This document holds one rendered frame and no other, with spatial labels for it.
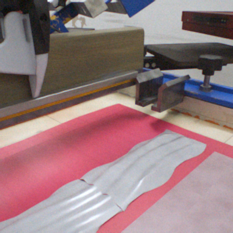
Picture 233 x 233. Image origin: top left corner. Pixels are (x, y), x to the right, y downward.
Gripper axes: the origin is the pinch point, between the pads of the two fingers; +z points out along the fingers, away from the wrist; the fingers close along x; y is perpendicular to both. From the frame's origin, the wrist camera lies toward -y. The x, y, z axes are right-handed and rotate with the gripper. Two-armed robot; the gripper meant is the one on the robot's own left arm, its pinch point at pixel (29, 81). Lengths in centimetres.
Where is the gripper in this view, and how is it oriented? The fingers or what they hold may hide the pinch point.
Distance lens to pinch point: 33.0
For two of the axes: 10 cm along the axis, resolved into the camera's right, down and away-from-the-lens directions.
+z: -0.1, 9.1, 4.2
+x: 7.2, 3.0, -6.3
